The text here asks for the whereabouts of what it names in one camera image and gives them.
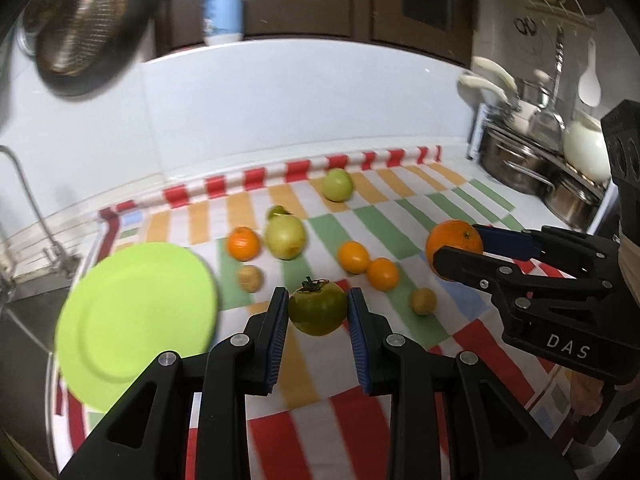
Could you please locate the large orange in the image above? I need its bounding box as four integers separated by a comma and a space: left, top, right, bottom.
425, 219, 484, 276

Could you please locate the brown kiwi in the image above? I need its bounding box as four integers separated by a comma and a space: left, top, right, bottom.
236, 264, 264, 294
409, 287, 437, 316

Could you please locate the dark green tomato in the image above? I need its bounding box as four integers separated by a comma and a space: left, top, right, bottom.
288, 276, 347, 337

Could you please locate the white teapot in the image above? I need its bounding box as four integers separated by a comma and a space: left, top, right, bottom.
563, 110, 611, 184

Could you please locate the steel hanging spatula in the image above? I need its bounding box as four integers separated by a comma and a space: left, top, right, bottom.
528, 26, 565, 154

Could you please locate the lime green plate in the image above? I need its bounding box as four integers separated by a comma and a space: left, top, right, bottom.
54, 243, 218, 412

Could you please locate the small orange citrus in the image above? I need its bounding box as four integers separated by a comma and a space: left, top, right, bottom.
366, 258, 399, 292

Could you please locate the white hanging spoon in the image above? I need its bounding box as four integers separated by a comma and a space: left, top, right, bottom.
578, 38, 602, 107

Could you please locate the colourful striped tablecloth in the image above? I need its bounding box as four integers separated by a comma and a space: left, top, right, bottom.
54, 148, 588, 479

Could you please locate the steel sink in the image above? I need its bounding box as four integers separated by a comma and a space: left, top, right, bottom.
1, 284, 70, 476

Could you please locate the yellow-orange citrus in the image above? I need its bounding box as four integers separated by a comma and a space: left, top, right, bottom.
336, 240, 370, 274

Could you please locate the chrome short faucet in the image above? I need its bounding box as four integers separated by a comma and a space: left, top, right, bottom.
0, 145, 82, 281

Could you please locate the orange with stem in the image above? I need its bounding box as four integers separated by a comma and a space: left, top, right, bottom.
226, 226, 262, 261

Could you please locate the green apple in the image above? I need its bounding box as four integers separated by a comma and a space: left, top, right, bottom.
321, 168, 354, 203

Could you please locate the large yellow-green pomelo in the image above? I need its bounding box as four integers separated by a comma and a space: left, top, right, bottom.
264, 214, 307, 260

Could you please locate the small green tomato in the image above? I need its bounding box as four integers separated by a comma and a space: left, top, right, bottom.
266, 205, 290, 221

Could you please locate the white blue bottle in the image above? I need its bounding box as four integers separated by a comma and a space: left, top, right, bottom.
202, 0, 244, 47

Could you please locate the white pan handle lower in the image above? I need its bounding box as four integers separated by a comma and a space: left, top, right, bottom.
458, 72, 511, 108

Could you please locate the white pan handle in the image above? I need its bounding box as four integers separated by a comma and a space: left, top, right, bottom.
472, 56, 518, 93
458, 72, 511, 108

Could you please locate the white pan handle upper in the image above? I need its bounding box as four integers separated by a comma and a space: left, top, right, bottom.
472, 56, 518, 93

